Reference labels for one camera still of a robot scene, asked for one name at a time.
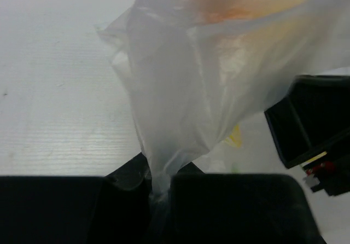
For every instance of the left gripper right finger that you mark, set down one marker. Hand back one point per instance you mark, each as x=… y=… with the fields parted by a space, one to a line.
x=238 y=208

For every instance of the orange fake fruit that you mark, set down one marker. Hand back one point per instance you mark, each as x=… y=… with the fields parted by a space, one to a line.
x=218 y=6

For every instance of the yellow fake fruit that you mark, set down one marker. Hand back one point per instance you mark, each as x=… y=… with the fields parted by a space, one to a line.
x=312 y=36

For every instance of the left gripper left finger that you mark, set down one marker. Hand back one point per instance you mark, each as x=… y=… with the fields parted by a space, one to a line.
x=77 y=209

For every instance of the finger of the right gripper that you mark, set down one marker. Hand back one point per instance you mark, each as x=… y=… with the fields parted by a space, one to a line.
x=311 y=119

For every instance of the clear printed plastic bag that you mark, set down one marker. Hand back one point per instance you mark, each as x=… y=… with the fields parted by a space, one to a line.
x=189 y=82

